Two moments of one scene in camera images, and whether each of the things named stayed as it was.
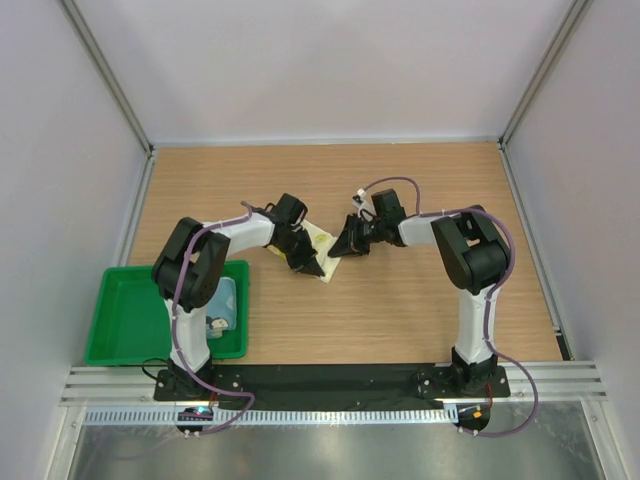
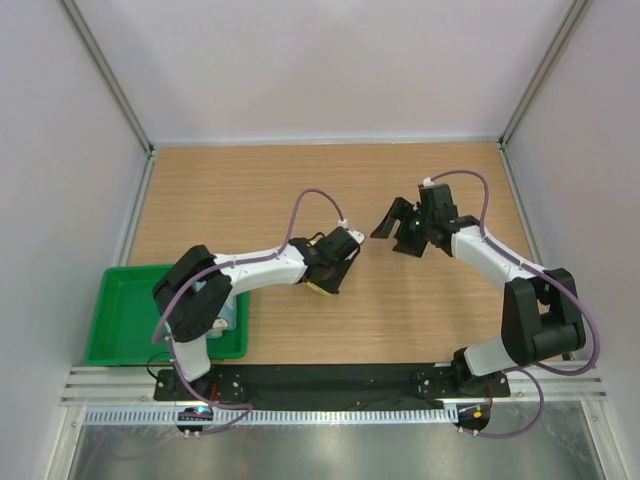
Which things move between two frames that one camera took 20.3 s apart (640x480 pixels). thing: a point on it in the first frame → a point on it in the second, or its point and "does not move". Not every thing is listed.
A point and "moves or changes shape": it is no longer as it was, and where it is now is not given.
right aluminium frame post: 560,40 does not move
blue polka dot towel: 223,305 does not move
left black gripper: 306,263 → 332,286
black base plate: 335,384 does not move
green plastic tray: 130,324 does not move
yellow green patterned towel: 322,243 moves or changes shape
